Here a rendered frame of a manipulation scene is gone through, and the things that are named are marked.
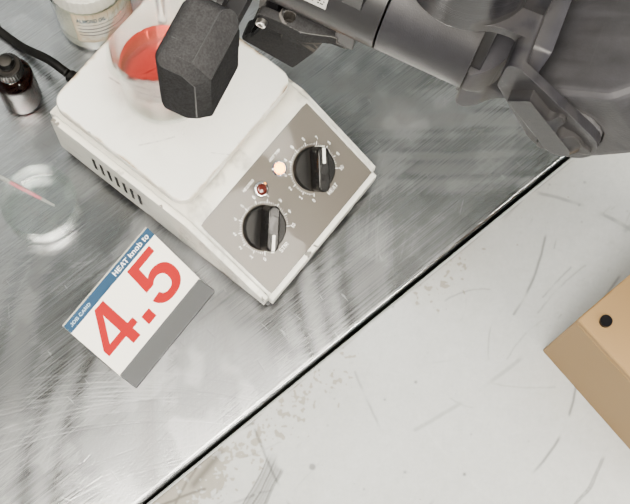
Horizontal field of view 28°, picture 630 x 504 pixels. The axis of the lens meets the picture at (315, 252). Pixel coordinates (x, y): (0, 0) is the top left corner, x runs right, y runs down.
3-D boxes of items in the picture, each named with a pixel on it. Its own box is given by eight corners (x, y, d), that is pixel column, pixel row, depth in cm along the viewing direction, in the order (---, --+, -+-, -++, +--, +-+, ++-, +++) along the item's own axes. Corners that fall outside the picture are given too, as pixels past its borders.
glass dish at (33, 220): (43, 159, 93) (38, 148, 91) (96, 206, 93) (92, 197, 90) (-11, 210, 92) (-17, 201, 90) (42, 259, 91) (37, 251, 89)
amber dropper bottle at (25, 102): (45, 111, 94) (29, 73, 88) (6, 119, 94) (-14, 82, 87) (38, 75, 95) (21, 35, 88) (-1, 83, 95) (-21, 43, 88)
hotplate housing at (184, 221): (377, 180, 94) (388, 143, 86) (268, 313, 91) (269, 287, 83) (150, 8, 97) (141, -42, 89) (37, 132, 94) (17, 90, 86)
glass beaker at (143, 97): (164, 27, 88) (155, -32, 79) (231, 85, 87) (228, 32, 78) (93, 95, 86) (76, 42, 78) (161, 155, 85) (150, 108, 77)
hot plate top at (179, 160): (295, 84, 87) (296, 78, 86) (185, 211, 85) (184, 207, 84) (163, -16, 89) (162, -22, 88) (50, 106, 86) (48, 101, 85)
